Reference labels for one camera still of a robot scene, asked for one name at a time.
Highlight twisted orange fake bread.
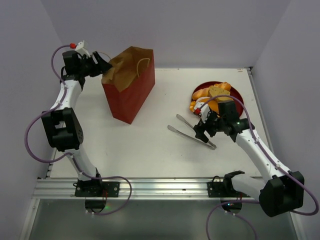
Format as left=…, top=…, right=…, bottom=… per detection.
left=191, top=81, right=232, bottom=101

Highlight fake baguette bread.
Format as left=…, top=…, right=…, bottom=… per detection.
left=193, top=96, right=224, bottom=113

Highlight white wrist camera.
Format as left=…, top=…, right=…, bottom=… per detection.
left=193, top=97, right=213, bottom=123
left=75, top=40, right=91, bottom=58

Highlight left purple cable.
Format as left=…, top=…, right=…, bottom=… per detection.
left=23, top=43, right=133, bottom=216

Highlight long braided fake bread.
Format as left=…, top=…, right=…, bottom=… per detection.
left=189, top=101, right=201, bottom=116

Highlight purple cable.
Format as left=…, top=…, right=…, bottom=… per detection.
left=23, top=43, right=133, bottom=216
left=197, top=95, right=320, bottom=240

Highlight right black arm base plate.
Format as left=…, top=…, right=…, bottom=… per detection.
left=206, top=176, right=249, bottom=198

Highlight brown fake bread slice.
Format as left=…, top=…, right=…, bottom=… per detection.
left=208, top=85, right=233, bottom=102

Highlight metal kitchen tongs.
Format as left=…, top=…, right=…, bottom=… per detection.
left=167, top=114, right=217, bottom=150

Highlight aluminium mounting rail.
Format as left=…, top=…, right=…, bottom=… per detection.
left=32, top=177, right=212, bottom=200

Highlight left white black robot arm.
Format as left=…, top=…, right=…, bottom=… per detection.
left=41, top=50, right=112, bottom=197

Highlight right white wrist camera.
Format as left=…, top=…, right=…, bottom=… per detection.
left=193, top=97, right=213, bottom=123

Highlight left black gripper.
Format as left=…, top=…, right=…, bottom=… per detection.
left=78, top=51, right=112, bottom=78

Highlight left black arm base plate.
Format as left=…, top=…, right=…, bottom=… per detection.
left=73, top=179, right=120, bottom=198

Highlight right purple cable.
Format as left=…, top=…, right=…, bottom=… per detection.
left=197, top=95, right=320, bottom=240

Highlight red round plate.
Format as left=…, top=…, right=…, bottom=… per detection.
left=191, top=86, right=244, bottom=117

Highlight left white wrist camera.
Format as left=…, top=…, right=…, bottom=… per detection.
left=75, top=40, right=91, bottom=58

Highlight red brown paper bag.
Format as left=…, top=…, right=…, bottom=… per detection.
left=101, top=46, right=156, bottom=124

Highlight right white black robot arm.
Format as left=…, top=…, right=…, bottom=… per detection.
left=193, top=101, right=305, bottom=217

